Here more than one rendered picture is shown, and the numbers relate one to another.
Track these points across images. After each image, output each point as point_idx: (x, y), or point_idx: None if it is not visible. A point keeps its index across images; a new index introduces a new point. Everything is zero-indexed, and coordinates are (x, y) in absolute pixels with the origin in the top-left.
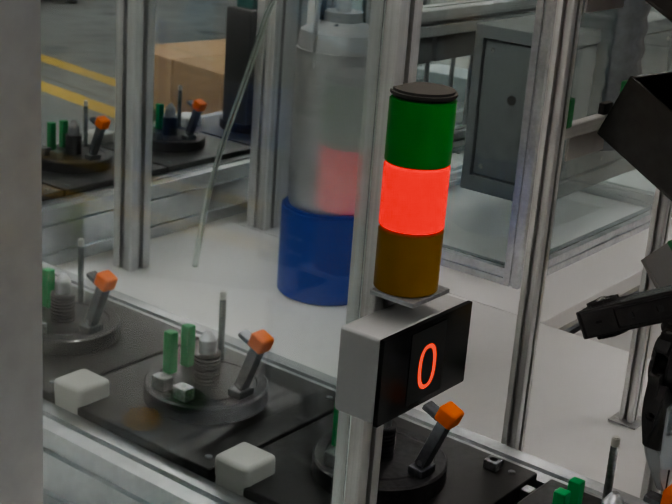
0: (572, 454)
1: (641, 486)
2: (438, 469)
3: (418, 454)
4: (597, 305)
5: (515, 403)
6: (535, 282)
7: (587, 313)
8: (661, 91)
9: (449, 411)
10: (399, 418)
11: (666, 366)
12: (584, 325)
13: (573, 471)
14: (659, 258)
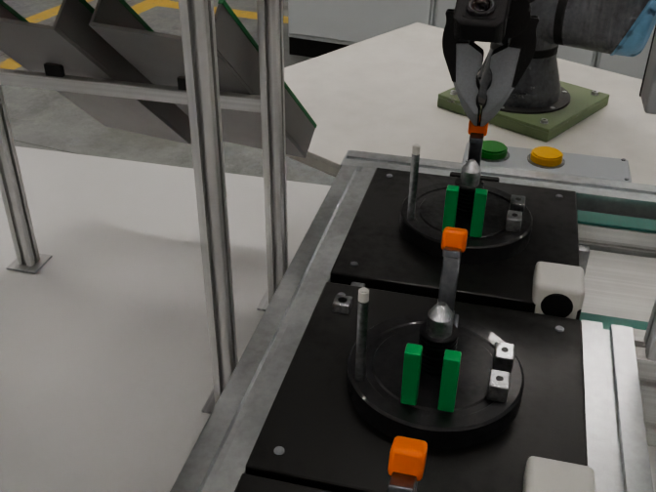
0: (58, 376)
1: (281, 235)
2: (424, 316)
3: (452, 307)
4: (496, 5)
5: (229, 286)
6: (222, 134)
7: (507, 14)
8: None
9: (465, 229)
10: (276, 404)
11: (530, 8)
12: (505, 27)
13: (102, 368)
14: (220, 26)
